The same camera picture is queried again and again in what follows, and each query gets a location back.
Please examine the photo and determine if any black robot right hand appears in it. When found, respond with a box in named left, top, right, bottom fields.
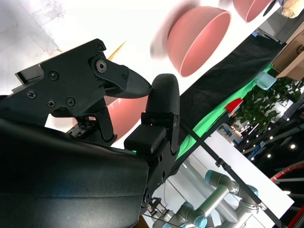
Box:
left=0, top=38, right=181, bottom=228

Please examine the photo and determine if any pink plastic bowl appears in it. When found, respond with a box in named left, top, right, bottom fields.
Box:
left=232, top=0, right=277, bottom=23
left=106, top=96, right=148, bottom=143
left=166, top=6, right=232, bottom=78

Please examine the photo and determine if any orange sliver mark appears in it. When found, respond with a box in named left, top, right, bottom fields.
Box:
left=107, top=40, right=128, bottom=60

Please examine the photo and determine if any green cloth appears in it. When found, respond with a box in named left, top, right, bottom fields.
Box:
left=174, top=64, right=278, bottom=167

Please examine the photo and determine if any black stand pole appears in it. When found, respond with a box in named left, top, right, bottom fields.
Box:
left=179, top=122, right=285, bottom=228

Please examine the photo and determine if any red flat object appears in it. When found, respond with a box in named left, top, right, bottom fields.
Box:
left=225, top=98, right=244, bottom=114

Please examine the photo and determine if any black backdrop cloth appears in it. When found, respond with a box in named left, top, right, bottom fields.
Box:
left=166, top=33, right=285, bottom=176

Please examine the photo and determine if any green leafy plant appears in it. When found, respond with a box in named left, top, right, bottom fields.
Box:
left=235, top=76, right=304, bottom=141

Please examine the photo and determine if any red rimmed hoop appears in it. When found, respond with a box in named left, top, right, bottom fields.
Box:
left=270, top=163, right=304, bottom=183

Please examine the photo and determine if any light blue translucent container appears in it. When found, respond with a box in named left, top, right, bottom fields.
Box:
left=255, top=71, right=277, bottom=90

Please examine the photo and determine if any cardboard box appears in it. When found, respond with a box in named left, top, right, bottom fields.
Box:
left=272, top=22, right=304, bottom=83

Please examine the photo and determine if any grey metal cabinet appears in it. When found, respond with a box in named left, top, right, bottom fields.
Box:
left=255, top=10, right=289, bottom=46

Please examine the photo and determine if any beige lumpy object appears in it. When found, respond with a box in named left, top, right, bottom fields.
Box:
left=281, top=0, right=304, bottom=19

